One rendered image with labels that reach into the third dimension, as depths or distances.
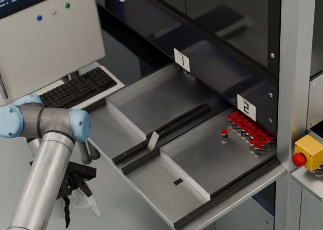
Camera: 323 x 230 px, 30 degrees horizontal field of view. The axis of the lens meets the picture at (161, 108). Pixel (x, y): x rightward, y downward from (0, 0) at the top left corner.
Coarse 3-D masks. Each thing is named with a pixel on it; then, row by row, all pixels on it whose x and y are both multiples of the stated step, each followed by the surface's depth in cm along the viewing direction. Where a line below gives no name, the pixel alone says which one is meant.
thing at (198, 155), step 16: (224, 112) 206; (192, 128) 200; (208, 128) 204; (224, 128) 204; (176, 144) 199; (192, 144) 200; (208, 144) 199; (224, 144) 198; (240, 144) 197; (176, 160) 195; (192, 160) 194; (208, 160) 193; (224, 160) 193; (240, 160) 192; (256, 160) 191; (192, 176) 189; (208, 176) 188; (224, 176) 188; (240, 176) 183; (208, 192) 179
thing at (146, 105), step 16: (176, 64) 230; (144, 80) 224; (160, 80) 227; (176, 80) 226; (192, 80) 225; (112, 96) 219; (128, 96) 222; (144, 96) 221; (160, 96) 220; (176, 96) 219; (192, 96) 218; (208, 96) 217; (128, 112) 215; (144, 112) 214; (160, 112) 213; (176, 112) 212; (192, 112) 209; (144, 128) 208; (160, 128) 203
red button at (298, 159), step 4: (292, 156) 174; (296, 156) 173; (300, 156) 173; (292, 160) 175; (296, 160) 173; (300, 160) 172; (304, 160) 173; (296, 164) 174; (300, 164) 173; (304, 164) 174
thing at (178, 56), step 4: (176, 52) 213; (180, 52) 210; (176, 56) 214; (180, 56) 211; (184, 56) 209; (176, 60) 215; (180, 60) 213; (184, 60) 210; (188, 60) 208; (180, 64) 214; (184, 64) 212; (188, 64) 209; (188, 68) 210
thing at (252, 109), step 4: (240, 96) 190; (240, 100) 191; (244, 100) 189; (240, 104) 192; (244, 104) 190; (248, 104) 188; (240, 108) 193; (248, 108) 189; (252, 108) 187; (244, 112) 192; (248, 112) 190; (252, 112) 188; (252, 116) 189
